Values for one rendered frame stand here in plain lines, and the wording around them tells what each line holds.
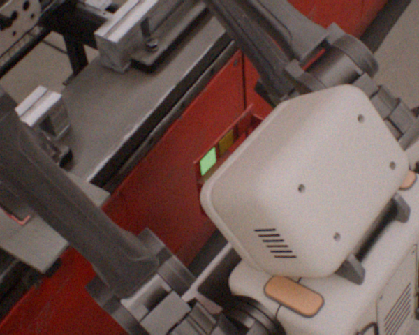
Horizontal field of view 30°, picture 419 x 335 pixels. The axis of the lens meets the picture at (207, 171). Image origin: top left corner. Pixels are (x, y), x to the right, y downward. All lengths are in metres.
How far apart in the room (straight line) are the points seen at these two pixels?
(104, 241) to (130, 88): 0.89
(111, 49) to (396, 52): 1.58
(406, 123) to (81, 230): 0.53
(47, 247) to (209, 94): 0.68
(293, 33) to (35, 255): 0.54
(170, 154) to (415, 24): 1.61
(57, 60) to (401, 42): 1.33
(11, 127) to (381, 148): 0.45
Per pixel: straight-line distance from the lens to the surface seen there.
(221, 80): 1.85
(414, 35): 3.11
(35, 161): 0.72
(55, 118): 1.57
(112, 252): 0.83
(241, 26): 1.33
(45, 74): 3.06
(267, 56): 1.36
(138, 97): 1.65
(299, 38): 1.14
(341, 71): 1.12
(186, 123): 1.78
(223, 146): 1.62
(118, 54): 1.67
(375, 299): 0.96
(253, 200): 0.84
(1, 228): 1.34
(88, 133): 1.60
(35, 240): 1.31
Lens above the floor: 2.05
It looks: 51 degrees down
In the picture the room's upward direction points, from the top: 7 degrees counter-clockwise
